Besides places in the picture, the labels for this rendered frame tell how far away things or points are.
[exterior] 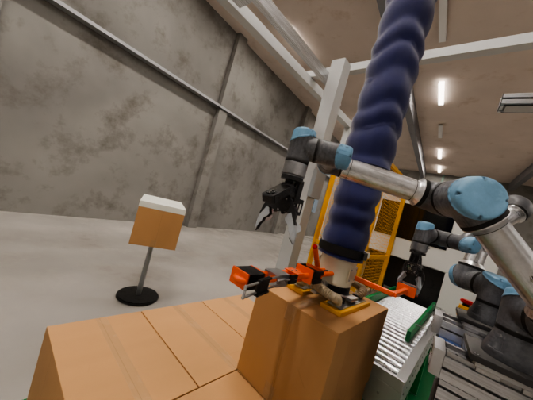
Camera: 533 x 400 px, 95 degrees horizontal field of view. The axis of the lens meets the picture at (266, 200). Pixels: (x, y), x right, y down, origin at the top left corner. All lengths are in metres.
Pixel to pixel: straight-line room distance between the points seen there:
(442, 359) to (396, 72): 1.13
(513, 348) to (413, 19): 1.30
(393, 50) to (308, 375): 1.39
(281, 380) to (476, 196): 0.92
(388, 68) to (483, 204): 0.78
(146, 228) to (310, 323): 1.81
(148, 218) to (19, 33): 4.06
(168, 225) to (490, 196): 2.24
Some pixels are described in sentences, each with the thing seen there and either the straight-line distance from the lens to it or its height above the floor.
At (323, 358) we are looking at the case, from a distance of 1.05.
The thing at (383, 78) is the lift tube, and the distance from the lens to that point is 1.34.
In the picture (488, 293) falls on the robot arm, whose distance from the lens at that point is 1.61.
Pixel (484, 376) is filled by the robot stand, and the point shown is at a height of 0.98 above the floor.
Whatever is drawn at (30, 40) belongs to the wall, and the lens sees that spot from 5.83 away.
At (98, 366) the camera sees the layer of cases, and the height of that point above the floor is 0.54.
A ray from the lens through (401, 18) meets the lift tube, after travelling 1.50.
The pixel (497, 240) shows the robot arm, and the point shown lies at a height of 1.38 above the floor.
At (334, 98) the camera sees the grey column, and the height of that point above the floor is 2.55.
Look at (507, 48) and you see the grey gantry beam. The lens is 3.41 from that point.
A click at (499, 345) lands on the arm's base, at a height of 1.08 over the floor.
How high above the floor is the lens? 1.33
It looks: level
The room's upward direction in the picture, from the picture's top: 15 degrees clockwise
